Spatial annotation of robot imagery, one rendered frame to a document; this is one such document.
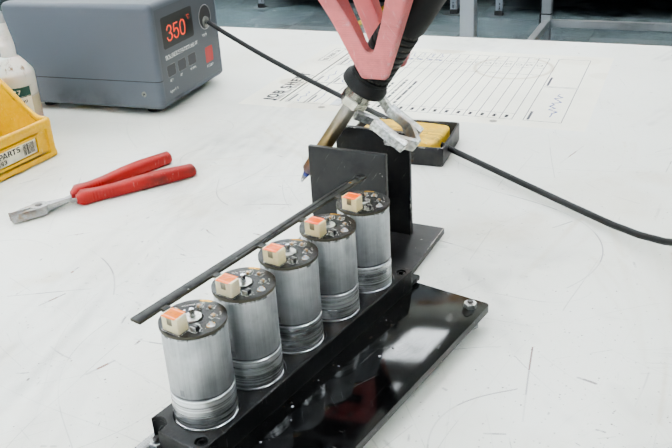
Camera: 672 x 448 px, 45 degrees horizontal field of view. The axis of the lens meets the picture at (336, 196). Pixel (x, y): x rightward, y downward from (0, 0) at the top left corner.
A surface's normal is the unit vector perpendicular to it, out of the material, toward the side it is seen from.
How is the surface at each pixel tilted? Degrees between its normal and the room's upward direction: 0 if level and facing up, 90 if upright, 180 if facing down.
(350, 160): 90
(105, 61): 90
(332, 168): 90
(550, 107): 0
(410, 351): 0
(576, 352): 0
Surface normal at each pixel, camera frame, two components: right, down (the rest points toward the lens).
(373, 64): -0.42, 0.55
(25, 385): -0.06, -0.91
